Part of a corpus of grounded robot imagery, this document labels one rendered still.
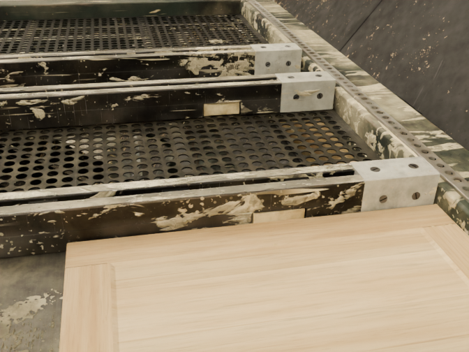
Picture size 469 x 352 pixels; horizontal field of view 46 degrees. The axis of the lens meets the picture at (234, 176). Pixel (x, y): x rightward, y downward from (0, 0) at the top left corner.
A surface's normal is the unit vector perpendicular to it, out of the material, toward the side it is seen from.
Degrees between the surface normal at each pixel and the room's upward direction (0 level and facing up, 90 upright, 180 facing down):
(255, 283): 57
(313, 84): 90
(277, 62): 90
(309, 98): 90
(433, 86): 0
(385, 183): 90
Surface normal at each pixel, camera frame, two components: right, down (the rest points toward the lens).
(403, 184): 0.22, 0.48
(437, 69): -0.80, -0.40
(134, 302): 0.02, -0.87
